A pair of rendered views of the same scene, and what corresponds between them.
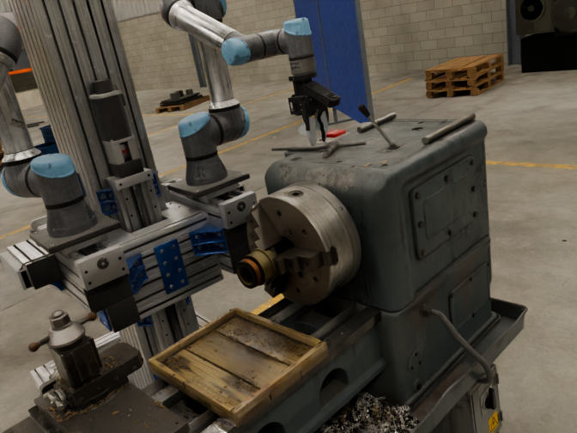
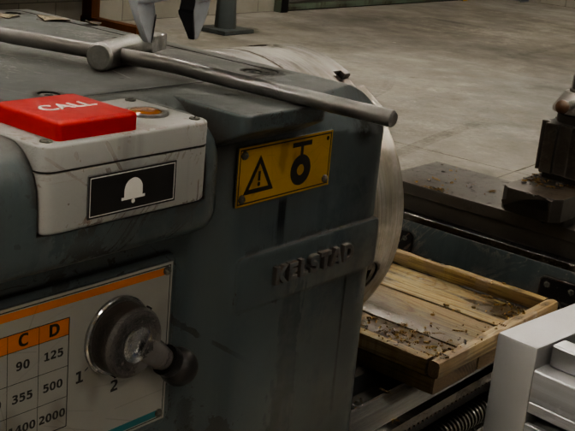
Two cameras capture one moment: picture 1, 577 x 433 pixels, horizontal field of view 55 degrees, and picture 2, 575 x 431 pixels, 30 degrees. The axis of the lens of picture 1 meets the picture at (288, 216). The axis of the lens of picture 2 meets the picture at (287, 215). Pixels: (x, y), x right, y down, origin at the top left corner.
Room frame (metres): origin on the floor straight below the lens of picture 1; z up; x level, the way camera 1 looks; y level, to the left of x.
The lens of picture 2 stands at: (2.47, -0.19, 1.41)
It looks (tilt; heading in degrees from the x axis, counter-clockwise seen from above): 17 degrees down; 169
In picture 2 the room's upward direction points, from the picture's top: 5 degrees clockwise
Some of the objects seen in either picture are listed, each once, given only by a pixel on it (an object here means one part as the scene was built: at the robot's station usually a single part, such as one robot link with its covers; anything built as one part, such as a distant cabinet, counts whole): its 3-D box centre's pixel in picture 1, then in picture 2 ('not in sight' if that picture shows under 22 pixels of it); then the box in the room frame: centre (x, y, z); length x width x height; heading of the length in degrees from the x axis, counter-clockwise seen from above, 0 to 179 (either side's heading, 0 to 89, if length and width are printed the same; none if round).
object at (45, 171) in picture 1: (55, 177); not in sight; (1.66, 0.68, 1.33); 0.13 x 0.12 x 0.14; 56
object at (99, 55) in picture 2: (331, 149); (131, 48); (1.61, -0.16, 1.27); 0.12 x 0.02 x 0.02; 154
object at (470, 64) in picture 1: (464, 75); not in sight; (9.00, -3.26, 0.22); 1.25 x 0.86 x 0.44; 136
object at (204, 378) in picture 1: (236, 357); (382, 299); (1.19, 0.20, 0.89); 0.36 x 0.30 x 0.04; 41
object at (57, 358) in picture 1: (76, 356); (569, 145); (1.03, 0.50, 1.07); 0.07 x 0.07 x 0.10; 41
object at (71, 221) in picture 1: (69, 213); not in sight; (1.65, 0.67, 1.21); 0.15 x 0.15 x 0.10
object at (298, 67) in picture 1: (302, 66); not in sight; (1.66, -0.12, 1.51); 0.08 x 0.08 x 0.05
